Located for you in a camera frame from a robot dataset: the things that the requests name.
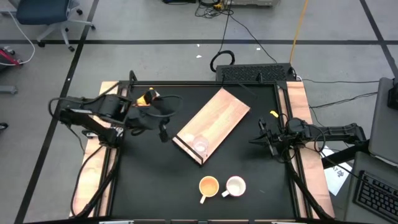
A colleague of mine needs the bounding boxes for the yellow hanging cable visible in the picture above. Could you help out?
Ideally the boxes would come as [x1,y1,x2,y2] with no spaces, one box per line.
[289,0,311,65]

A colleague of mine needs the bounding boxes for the black device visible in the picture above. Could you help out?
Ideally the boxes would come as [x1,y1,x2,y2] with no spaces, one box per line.
[387,77,398,111]

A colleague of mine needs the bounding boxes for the black perforated box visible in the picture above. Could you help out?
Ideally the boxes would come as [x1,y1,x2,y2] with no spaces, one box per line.
[215,63,296,83]

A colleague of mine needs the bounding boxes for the black keyboard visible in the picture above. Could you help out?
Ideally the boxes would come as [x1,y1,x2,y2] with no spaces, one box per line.
[354,170,398,223]

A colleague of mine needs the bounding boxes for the white paper sheet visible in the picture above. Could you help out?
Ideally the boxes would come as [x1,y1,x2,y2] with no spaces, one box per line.
[320,146,354,197]

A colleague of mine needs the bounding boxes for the red device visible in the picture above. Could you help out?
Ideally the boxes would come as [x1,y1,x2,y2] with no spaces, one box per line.
[0,46,23,66]

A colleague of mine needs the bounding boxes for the orange cloth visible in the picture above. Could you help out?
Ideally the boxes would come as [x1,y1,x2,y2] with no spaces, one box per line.
[136,87,156,107]

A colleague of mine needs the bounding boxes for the grey floor bar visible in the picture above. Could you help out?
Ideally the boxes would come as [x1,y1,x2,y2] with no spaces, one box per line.
[0,85,19,95]

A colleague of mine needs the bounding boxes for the grey laptop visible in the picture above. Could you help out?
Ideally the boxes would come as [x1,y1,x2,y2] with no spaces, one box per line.
[368,77,398,166]

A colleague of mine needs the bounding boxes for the orange mug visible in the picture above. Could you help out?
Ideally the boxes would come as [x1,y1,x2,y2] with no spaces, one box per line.
[198,175,220,205]

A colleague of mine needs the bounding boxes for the clear plastic mug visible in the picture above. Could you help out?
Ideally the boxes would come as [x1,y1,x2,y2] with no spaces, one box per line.
[192,135,210,158]

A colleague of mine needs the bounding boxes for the tangled black cables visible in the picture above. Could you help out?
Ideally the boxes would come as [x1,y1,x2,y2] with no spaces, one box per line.
[194,0,234,19]

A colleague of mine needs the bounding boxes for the blue office chair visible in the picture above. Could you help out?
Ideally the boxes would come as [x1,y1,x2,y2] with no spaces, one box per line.
[15,0,96,53]

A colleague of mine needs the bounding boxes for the coiled black cable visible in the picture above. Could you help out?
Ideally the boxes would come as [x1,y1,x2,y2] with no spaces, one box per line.
[210,49,236,73]

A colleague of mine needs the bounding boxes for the white cable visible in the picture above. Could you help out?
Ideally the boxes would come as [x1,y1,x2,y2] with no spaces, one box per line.
[0,0,37,66]

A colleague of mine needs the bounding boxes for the black aluminium table frame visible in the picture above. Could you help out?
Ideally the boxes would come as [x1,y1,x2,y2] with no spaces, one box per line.
[70,70,335,224]

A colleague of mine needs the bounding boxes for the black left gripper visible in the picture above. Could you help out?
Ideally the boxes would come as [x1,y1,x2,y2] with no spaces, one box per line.
[126,89,170,143]

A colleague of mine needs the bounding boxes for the black corrugated cable sleeve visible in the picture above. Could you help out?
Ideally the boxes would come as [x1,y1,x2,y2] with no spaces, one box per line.
[76,149,121,218]
[284,152,332,220]

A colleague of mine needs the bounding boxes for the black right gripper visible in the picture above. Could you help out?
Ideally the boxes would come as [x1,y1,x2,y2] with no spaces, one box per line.
[248,117,292,157]

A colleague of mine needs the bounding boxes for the white grey patterned mug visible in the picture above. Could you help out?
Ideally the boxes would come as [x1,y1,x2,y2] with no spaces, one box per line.
[221,175,247,198]

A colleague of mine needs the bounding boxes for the grey desk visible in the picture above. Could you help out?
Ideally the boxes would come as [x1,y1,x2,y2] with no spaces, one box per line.
[343,151,398,224]

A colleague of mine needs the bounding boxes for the thin black cable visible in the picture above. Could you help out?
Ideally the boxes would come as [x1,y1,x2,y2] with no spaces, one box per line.
[300,78,380,85]
[309,91,379,110]

